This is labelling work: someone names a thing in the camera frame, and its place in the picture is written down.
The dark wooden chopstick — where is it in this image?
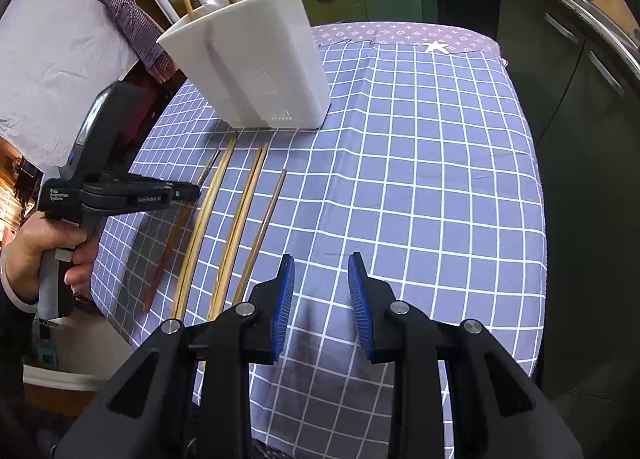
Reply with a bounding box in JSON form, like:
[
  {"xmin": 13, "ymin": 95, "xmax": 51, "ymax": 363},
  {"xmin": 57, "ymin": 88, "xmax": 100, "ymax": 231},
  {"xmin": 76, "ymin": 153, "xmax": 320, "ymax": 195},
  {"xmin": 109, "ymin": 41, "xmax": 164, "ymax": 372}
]
[{"xmin": 141, "ymin": 148, "xmax": 222, "ymax": 314}]

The blue checked tablecloth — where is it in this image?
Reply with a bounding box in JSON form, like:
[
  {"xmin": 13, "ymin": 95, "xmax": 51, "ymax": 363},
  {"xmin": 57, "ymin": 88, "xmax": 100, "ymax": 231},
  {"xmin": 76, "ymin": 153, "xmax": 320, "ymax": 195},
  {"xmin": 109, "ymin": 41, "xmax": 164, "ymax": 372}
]
[{"xmin": 90, "ymin": 20, "xmax": 548, "ymax": 459}]

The white sheet cover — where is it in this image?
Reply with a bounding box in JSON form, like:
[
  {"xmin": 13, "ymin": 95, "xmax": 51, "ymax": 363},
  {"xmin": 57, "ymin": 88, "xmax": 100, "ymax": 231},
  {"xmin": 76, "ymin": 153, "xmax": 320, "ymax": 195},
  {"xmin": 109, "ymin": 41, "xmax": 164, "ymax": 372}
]
[{"xmin": 1, "ymin": 0, "xmax": 138, "ymax": 168}]

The purple checked apron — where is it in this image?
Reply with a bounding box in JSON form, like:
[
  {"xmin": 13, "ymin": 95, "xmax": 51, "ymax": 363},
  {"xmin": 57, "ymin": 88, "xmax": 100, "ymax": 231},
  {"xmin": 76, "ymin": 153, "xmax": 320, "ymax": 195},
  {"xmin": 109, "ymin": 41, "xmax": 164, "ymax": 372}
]
[{"xmin": 97, "ymin": 0, "xmax": 178, "ymax": 84}]

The person's left hand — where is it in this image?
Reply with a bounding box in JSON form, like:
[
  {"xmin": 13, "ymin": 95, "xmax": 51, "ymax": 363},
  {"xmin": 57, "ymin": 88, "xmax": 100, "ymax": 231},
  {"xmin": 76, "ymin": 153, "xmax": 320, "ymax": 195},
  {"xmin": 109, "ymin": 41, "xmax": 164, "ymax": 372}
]
[{"xmin": 1, "ymin": 212, "xmax": 104, "ymax": 311}]

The clear plastic spoon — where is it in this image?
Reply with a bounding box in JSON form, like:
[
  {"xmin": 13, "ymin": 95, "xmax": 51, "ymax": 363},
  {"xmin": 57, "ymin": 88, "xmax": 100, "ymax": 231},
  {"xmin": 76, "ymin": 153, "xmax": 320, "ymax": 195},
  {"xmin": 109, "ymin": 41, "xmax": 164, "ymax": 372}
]
[{"xmin": 199, "ymin": 0, "xmax": 230, "ymax": 12}]

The white plastic utensil holder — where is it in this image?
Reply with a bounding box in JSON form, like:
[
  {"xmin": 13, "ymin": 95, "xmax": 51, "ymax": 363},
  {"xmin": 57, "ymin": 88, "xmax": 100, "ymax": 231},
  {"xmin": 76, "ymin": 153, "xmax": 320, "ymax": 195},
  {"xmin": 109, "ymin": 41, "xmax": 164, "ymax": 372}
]
[{"xmin": 158, "ymin": 0, "xmax": 330, "ymax": 129}]

